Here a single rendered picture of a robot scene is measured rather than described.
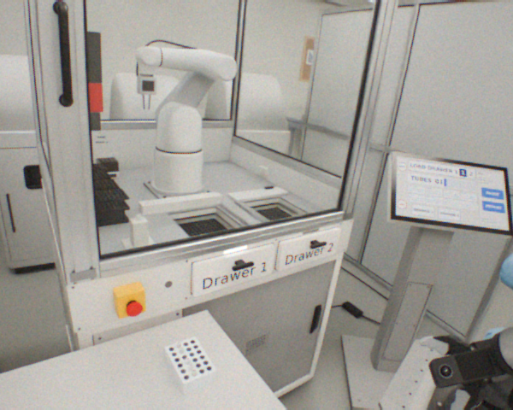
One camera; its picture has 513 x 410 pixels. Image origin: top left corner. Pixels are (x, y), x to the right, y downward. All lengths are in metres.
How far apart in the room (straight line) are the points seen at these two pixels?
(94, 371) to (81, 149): 0.52
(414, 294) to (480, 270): 0.72
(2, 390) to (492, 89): 2.43
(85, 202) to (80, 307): 0.28
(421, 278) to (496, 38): 1.39
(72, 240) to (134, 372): 0.35
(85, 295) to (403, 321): 1.46
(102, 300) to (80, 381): 0.19
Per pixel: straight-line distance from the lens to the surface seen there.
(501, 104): 2.29
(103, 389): 0.91
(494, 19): 2.40
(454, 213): 1.56
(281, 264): 1.17
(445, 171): 1.61
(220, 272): 1.03
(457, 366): 0.67
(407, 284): 1.75
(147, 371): 0.92
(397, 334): 1.92
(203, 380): 0.87
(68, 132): 0.77
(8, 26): 4.01
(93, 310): 0.96
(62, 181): 0.80
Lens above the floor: 1.45
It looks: 22 degrees down
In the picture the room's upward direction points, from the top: 6 degrees clockwise
